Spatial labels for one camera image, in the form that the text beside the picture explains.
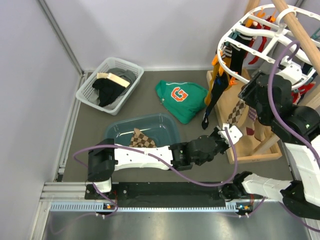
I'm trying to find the aluminium frame rail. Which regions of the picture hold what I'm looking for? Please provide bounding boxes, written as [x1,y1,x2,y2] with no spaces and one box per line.
[29,181,311,240]

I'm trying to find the black white striped sock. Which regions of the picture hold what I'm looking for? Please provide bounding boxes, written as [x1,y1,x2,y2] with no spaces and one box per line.
[228,31,253,76]

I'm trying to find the green jacket with orange logo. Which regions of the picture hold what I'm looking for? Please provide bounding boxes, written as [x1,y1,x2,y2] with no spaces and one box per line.
[155,80,208,125]

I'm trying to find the beige brown argyle sock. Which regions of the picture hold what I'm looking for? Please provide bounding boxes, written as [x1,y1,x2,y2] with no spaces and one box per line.
[227,99,246,126]
[129,128,157,148]

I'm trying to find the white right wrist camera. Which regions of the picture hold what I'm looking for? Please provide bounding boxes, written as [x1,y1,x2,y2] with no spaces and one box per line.
[276,64,302,85]

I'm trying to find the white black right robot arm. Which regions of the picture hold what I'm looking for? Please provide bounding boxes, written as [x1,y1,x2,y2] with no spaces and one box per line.
[220,71,320,220]

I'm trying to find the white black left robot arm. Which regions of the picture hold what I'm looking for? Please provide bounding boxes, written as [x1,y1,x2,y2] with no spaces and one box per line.
[87,124,242,199]

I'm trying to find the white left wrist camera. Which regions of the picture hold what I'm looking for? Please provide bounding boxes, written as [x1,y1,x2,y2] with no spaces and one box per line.
[218,123,243,146]

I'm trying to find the wooden hanging rod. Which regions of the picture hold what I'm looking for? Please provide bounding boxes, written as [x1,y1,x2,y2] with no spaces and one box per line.
[272,0,320,69]

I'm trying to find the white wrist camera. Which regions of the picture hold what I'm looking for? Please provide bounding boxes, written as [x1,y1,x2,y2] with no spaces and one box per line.
[218,123,243,146]
[276,64,302,85]

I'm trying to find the clothes pile in basket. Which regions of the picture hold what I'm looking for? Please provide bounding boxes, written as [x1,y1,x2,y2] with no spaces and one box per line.
[89,68,137,110]

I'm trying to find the white plastic laundry basket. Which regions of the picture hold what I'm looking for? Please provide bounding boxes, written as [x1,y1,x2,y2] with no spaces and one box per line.
[76,57,144,116]

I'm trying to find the beige maroon purple striped sock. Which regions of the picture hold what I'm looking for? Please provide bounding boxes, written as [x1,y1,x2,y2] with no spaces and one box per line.
[244,107,265,142]

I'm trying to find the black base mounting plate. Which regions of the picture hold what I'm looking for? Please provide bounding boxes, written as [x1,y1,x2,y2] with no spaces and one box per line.
[84,181,251,208]

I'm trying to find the mustard yellow sock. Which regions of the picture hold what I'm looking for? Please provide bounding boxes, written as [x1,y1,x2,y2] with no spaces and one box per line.
[204,54,220,106]

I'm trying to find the black sports sock blue accents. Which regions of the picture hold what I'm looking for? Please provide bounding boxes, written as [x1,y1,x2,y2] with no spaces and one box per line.
[201,72,229,130]

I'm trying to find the white round sock hanger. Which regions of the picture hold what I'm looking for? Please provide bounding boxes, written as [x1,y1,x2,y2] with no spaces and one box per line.
[216,4,316,90]

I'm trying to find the red christmas sock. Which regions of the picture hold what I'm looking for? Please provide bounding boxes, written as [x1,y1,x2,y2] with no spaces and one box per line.
[291,81,316,105]

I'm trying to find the blue translucent plastic tub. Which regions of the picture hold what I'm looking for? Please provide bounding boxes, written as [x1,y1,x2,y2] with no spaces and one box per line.
[103,113,181,147]

